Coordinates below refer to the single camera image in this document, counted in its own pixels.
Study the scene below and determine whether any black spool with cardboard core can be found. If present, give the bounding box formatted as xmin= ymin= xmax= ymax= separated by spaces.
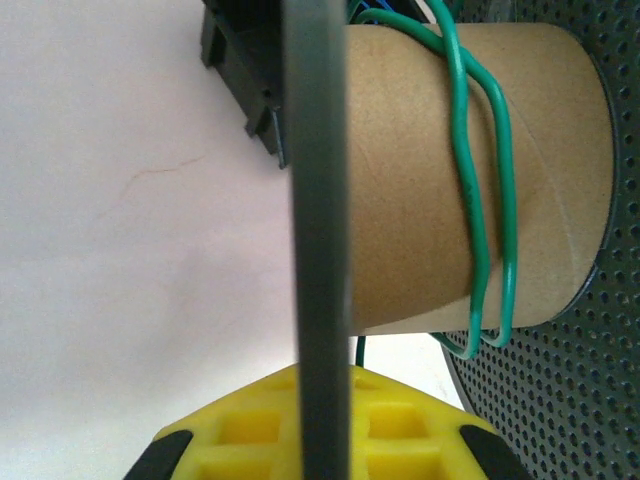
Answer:
xmin=281 ymin=0 xmax=640 ymax=480

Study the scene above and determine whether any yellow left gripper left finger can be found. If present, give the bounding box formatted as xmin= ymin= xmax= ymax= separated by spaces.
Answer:
xmin=124 ymin=364 xmax=311 ymax=480

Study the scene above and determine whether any green cable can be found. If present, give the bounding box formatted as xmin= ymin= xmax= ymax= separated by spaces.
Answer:
xmin=352 ymin=0 xmax=517 ymax=370

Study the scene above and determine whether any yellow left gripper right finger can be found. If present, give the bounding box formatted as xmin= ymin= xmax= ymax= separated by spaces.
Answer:
xmin=344 ymin=364 xmax=527 ymax=480

